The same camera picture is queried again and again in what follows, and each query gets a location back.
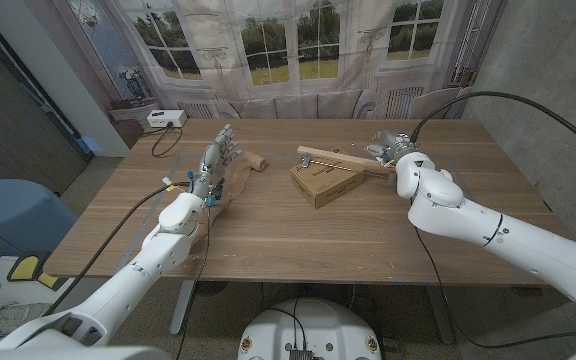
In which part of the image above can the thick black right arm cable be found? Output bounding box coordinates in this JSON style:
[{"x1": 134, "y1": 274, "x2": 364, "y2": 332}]
[{"x1": 410, "y1": 90, "x2": 576, "y2": 161}]

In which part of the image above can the grey table leg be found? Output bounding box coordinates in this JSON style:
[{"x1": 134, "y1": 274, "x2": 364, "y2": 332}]
[
  {"x1": 170, "y1": 279, "x2": 197, "y2": 336},
  {"x1": 425, "y1": 285, "x2": 457, "y2": 346}
]

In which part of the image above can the grey sneaker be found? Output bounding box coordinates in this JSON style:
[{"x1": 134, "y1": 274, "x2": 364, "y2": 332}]
[{"x1": 0, "y1": 299, "x2": 54, "y2": 344}]

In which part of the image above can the printed window backdrop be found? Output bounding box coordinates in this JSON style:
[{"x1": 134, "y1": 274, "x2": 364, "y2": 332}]
[{"x1": 22, "y1": 0, "x2": 509, "y2": 151}]

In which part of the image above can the yellow and black object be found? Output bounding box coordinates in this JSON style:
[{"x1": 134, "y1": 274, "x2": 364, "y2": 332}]
[{"x1": 6, "y1": 252, "x2": 59, "y2": 291}]

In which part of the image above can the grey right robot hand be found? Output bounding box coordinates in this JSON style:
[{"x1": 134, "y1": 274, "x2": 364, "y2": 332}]
[{"x1": 365, "y1": 129, "x2": 419, "y2": 166}]

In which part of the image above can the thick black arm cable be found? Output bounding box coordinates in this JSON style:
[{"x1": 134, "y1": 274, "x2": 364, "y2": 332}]
[
  {"x1": 42, "y1": 182, "x2": 192, "y2": 316},
  {"x1": 410, "y1": 90, "x2": 576, "y2": 161}
]

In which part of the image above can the wooden clip hanger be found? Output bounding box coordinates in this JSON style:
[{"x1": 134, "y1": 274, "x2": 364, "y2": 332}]
[{"x1": 296, "y1": 145, "x2": 399, "y2": 179}]

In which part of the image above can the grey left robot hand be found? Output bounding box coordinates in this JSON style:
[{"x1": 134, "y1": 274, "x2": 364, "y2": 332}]
[{"x1": 187, "y1": 123, "x2": 243, "y2": 199}]

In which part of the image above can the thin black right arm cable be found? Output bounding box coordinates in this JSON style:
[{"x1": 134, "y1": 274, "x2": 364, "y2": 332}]
[{"x1": 412, "y1": 224, "x2": 576, "y2": 350}]

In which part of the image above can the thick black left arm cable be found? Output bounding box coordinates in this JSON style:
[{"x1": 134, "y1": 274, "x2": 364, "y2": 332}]
[{"x1": 42, "y1": 182, "x2": 192, "y2": 316}]

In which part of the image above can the black looped power cable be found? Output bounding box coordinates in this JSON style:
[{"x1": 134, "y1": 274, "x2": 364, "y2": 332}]
[{"x1": 140, "y1": 122, "x2": 184, "y2": 159}]

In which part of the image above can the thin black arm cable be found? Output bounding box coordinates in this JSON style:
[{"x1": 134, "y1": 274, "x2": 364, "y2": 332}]
[
  {"x1": 175, "y1": 204, "x2": 212, "y2": 360},
  {"x1": 412, "y1": 224, "x2": 576, "y2": 350}
]

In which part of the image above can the white power strip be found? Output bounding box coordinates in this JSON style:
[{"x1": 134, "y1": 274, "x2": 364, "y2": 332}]
[{"x1": 146, "y1": 109, "x2": 188, "y2": 129}]

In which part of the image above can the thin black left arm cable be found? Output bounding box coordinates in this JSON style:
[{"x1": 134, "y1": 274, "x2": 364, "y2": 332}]
[{"x1": 175, "y1": 204, "x2": 212, "y2": 360}]

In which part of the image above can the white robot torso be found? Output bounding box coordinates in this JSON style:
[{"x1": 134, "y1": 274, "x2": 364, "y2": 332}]
[{"x1": 237, "y1": 298, "x2": 383, "y2": 360}]

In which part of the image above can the tan elastic arm wrap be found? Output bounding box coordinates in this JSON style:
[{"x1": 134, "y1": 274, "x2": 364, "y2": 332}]
[{"x1": 187, "y1": 151, "x2": 268, "y2": 246}]

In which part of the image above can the brown cardboard box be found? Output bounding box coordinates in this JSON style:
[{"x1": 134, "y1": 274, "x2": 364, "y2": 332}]
[{"x1": 290, "y1": 147, "x2": 368, "y2": 210}]

